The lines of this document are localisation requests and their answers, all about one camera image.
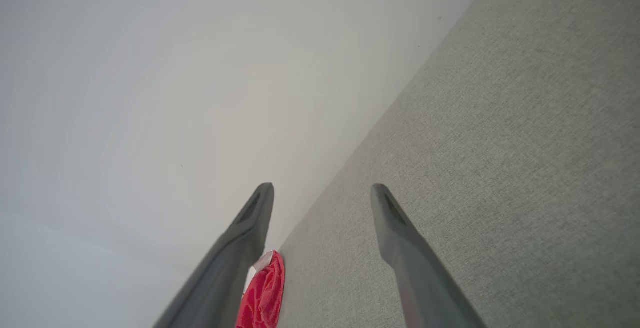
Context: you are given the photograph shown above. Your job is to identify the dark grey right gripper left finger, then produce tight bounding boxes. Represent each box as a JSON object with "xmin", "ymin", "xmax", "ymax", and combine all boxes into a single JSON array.
[{"xmin": 152, "ymin": 183, "xmax": 275, "ymax": 328}]

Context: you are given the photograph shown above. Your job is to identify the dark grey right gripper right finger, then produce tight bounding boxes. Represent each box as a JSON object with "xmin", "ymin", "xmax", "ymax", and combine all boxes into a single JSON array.
[{"xmin": 370, "ymin": 183, "xmax": 488, "ymax": 328}]

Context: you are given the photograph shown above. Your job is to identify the red Bulls jersey white sleeves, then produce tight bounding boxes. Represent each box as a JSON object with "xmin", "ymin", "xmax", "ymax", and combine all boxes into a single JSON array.
[{"xmin": 235, "ymin": 250, "xmax": 286, "ymax": 328}]

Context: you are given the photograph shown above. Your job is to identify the grey fabric sofa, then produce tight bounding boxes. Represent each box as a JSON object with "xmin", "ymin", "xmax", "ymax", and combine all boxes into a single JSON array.
[{"xmin": 274, "ymin": 0, "xmax": 640, "ymax": 328}]

